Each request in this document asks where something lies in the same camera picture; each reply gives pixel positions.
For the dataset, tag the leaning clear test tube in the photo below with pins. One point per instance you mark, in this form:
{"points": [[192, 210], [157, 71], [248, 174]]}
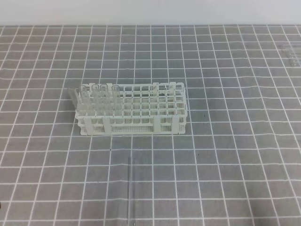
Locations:
{"points": [[74, 96]]}

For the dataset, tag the grey checked tablecloth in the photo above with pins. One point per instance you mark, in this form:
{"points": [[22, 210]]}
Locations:
{"points": [[237, 164]]}

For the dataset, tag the white plastic test tube rack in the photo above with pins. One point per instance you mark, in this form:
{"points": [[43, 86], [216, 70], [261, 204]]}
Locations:
{"points": [[133, 109]]}

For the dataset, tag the clear plastic tray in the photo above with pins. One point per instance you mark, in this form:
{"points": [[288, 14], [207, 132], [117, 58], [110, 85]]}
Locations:
{"points": [[293, 53]]}

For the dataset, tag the clear test tube in rack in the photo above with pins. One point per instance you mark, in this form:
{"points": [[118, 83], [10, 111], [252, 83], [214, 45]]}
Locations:
{"points": [[83, 93]]}

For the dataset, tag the clear glass test tube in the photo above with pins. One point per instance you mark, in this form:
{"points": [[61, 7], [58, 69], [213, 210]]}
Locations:
{"points": [[131, 193]]}

